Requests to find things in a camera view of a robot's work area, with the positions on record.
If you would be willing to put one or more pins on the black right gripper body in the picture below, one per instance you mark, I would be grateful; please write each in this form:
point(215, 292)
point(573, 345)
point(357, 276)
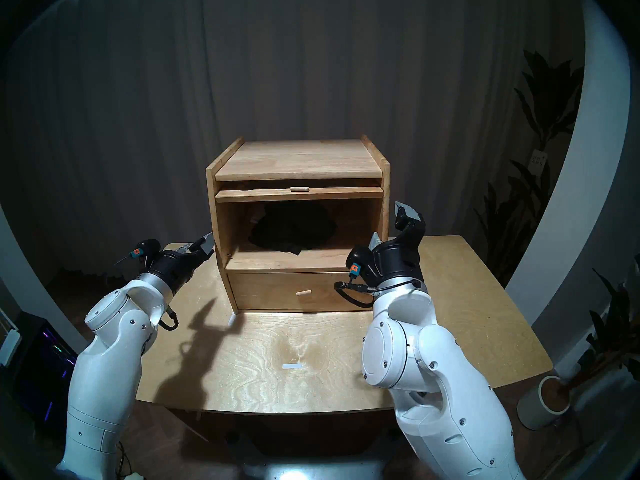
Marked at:
point(397, 264)

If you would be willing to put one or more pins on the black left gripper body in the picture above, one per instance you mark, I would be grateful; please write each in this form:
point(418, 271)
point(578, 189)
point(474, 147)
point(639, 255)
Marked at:
point(172, 269)

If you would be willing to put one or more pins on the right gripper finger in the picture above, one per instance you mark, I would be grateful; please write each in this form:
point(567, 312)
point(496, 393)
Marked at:
point(412, 226)
point(376, 243)

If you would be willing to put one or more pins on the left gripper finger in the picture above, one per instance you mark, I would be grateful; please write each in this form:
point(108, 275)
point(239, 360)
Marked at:
point(192, 247)
point(206, 249)

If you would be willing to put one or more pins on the wooden door with wavy window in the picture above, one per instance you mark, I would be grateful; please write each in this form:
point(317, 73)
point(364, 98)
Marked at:
point(260, 194)

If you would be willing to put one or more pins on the black shirt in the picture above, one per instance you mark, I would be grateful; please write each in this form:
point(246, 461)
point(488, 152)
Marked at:
point(295, 229)

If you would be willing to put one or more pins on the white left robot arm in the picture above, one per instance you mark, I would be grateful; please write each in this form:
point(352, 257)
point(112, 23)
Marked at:
point(105, 374)

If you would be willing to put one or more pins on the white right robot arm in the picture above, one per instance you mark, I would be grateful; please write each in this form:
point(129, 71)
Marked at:
point(440, 384)

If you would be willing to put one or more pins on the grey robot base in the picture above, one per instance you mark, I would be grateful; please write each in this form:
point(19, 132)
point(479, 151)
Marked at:
point(320, 471)

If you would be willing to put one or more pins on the wooden cabinet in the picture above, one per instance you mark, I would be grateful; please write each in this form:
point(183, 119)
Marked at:
point(300, 159)

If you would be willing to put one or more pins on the white plant tag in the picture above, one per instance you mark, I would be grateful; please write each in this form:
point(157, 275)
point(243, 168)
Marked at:
point(538, 158)

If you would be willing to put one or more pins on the white tape strip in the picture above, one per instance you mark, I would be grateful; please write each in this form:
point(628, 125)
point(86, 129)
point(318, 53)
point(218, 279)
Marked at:
point(292, 366)

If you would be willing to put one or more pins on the black computer tower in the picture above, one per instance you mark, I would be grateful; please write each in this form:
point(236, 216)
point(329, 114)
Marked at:
point(37, 374)

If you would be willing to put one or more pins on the tall dark leafy plant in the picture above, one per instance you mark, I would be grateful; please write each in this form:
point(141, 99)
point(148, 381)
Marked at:
point(545, 104)

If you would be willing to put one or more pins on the grey pleated curtain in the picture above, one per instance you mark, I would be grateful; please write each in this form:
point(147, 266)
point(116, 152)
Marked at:
point(300, 59)

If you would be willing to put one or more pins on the white round plant pot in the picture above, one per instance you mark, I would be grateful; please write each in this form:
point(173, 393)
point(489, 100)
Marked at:
point(535, 409)

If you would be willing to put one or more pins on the small dark potted plant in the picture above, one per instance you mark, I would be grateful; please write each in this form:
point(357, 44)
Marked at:
point(610, 324)

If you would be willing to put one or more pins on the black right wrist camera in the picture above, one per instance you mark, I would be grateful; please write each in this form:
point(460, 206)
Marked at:
point(359, 261)

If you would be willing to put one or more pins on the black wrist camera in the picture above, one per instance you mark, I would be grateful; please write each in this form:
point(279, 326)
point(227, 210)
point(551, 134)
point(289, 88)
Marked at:
point(146, 249)
point(359, 261)

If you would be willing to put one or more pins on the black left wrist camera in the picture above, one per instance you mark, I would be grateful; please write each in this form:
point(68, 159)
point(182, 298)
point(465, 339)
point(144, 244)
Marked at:
point(146, 249)

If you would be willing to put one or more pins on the white wall device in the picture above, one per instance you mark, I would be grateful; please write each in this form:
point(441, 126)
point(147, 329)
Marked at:
point(9, 349)

